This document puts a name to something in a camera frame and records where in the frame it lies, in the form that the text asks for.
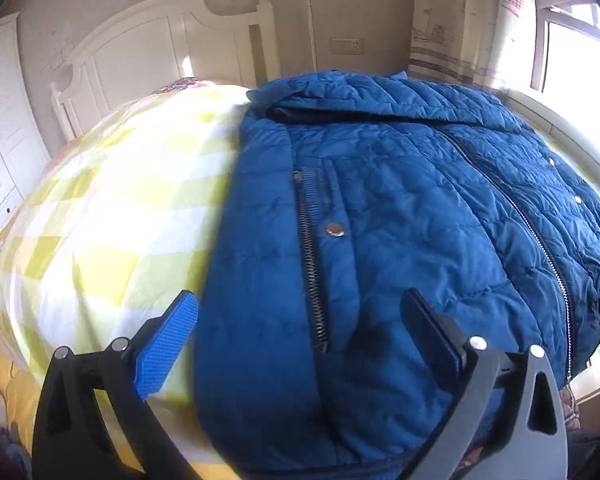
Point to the white wardrobe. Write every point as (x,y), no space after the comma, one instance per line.
(5,110)

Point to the yellow floral bedsheet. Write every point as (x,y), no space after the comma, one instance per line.
(0,360)

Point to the white wooden headboard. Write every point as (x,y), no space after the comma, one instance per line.
(145,45)

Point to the blue quilted jacket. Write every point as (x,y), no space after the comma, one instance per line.
(405,210)

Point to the yellow checked blanket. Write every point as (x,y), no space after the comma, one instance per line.
(120,220)

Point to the patterned curtain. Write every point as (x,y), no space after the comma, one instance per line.
(450,20)

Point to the dark framed window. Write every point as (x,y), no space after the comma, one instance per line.
(540,50)

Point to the wall socket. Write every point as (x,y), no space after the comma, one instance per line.
(346,45)

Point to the white window sill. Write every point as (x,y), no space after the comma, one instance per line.
(560,122)

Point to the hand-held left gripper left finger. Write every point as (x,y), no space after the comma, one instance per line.
(164,345)

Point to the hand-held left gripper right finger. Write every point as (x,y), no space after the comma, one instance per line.
(432,345)

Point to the white pole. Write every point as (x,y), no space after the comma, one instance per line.
(311,35)

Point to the purple floral pillow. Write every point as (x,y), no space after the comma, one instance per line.
(177,85)

